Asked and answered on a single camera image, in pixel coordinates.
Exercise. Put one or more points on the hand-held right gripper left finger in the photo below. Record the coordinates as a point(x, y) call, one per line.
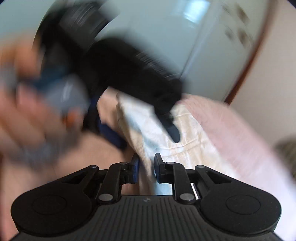
point(135, 168)

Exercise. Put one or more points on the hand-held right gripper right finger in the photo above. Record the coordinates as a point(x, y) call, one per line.
point(157, 169)

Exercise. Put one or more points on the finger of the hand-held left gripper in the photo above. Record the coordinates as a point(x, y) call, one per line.
point(113, 137)
point(173, 133)

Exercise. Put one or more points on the cream fleece pants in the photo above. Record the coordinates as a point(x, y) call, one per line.
point(143, 129)

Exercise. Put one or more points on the person's left hand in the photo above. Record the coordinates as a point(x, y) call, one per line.
point(25, 115)

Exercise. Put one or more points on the pink bed sheet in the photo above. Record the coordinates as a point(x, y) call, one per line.
point(231, 129)

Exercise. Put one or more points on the white floral wardrobe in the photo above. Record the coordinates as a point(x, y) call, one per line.
point(185, 34)

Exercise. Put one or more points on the olive padded headboard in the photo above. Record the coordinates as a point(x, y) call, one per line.
point(288, 148)

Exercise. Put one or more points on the brown wooden door frame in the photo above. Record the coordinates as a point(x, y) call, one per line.
point(245, 76)

